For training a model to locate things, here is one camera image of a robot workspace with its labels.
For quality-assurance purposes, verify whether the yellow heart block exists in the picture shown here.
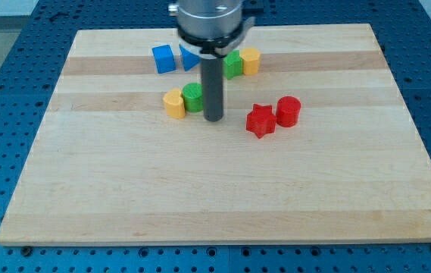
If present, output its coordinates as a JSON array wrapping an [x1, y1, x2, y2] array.
[[163, 88, 186, 119]]

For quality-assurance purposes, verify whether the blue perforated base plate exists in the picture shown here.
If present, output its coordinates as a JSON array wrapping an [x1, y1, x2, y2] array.
[[0, 0, 431, 272]]

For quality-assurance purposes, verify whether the blue triangle block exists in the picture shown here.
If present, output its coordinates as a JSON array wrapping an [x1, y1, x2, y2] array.
[[179, 44, 200, 71]]

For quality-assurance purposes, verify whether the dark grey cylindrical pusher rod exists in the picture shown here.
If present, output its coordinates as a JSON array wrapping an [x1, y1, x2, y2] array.
[[200, 58, 223, 122]]

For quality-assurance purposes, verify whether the red star block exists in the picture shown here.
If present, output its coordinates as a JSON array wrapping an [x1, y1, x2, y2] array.
[[245, 104, 276, 139]]

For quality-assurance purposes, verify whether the wooden board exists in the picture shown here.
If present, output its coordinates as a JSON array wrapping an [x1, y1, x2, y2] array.
[[0, 24, 431, 246]]

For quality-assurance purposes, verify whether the green star block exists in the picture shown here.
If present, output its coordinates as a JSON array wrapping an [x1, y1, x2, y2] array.
[[223, 50, 243, 80]]

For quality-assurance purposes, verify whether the green cylinder block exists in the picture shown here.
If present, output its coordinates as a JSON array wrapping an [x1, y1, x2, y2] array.
[[182, 83, 203, 112]]

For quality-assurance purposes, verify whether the red cylinder block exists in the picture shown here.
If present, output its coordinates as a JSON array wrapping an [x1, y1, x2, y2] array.
[[276, 96, 301, 127]]

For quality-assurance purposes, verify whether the blue cube block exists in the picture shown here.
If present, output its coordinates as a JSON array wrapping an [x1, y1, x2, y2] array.
[[151, 45, 176, 74]]

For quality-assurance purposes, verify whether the yellow hexagon block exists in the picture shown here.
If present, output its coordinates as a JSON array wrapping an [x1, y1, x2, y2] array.
[[239, 47, 261, 75]]

